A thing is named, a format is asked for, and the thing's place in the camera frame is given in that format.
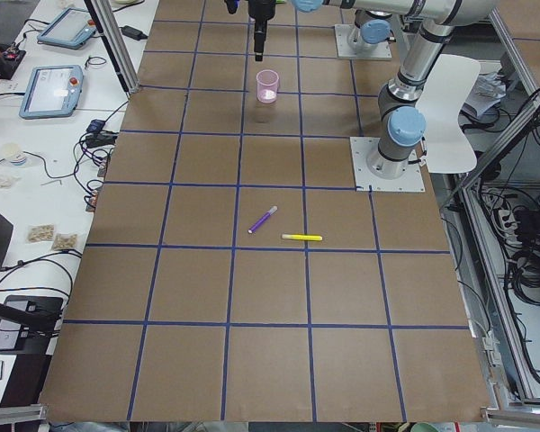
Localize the yellow-green highlighter pen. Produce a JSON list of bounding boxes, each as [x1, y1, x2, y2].
[[281, 233, 323, 242]]

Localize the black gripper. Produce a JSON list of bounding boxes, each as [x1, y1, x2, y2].
[[247, 0, 275, 61]]

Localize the purple marker pen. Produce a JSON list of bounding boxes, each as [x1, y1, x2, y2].
[[247, 206, 278, 234]]

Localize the snack bag left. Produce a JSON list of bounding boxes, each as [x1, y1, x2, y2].
[[25, 224, 56, 243]]

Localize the translucent pink plastic cup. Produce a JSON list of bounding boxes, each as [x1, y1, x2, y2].
[[256, 69, 280, 104]]

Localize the white plastic chair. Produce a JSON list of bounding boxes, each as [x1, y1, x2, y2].
[[416, 54, 481, 174]]

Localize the near blue teach pendant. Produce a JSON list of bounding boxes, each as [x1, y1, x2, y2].
[[19, 65, 84, 120]]

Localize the white paper cup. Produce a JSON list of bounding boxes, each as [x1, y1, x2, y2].
[[1, 142, 28, 167]]

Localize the snack bag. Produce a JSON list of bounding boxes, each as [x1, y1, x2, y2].
[[25, 224, 56, 243], [51, 233, 78, 251]]

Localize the far blue teach pendant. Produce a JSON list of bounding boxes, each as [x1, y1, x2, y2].
[[37, 7, 96, 50]]

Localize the coiled black cables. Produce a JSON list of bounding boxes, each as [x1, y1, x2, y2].
[[506, 245, 540, 308]]

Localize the black power adapter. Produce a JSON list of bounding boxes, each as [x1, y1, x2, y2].
[[121, 25, 148, 41]]

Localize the blue teach pendant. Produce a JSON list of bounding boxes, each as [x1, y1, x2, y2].
[[19, 65, 84, 120], [37, 7, 96, 50]]

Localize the snack bag right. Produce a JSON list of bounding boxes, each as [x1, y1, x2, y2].
[[51, 233, 78, 251]]

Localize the aluminium frame post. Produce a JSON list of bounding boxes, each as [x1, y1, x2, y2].
[[84, 0, 140, 95]]

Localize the black monitor stand base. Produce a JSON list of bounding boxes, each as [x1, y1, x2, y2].
[[0, 295, 63, 356]]

